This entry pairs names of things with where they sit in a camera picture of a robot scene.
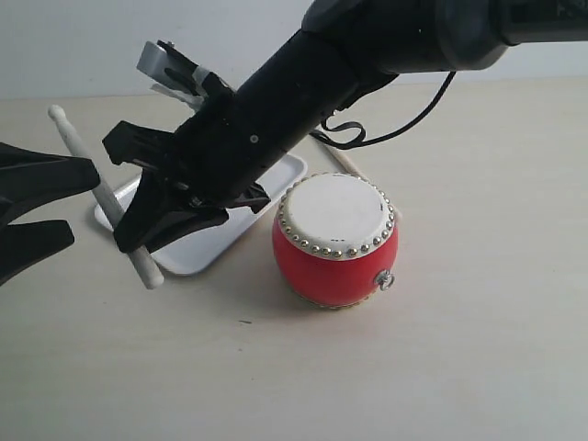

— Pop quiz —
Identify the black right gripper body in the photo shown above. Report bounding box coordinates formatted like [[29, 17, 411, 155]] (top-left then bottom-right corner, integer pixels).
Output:
[[103, 75, 271, 216]]

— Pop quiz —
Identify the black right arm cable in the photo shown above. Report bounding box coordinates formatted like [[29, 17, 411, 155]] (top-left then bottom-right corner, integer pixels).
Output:
[[316, 71, 458, 151]]

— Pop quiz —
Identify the white drumstick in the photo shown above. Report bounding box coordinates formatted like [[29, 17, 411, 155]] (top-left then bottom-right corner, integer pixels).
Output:
[[312, 138, 403, 222], [48, 105, 164, 289]]

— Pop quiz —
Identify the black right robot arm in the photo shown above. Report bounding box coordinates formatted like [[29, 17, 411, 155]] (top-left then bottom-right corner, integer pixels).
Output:
[[103, 1, 587, 253]]

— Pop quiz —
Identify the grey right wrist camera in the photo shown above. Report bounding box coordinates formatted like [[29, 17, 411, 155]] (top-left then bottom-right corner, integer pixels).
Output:
[[136, 40, 210, 111]]

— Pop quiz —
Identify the white rectangular plastic tray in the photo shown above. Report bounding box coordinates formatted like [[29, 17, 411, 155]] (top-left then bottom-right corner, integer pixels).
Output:
[[94, 153, 309, 277]]

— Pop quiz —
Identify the small red drum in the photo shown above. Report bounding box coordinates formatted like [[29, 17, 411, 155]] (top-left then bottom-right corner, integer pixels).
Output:
[[272, 173, 399, 309]]

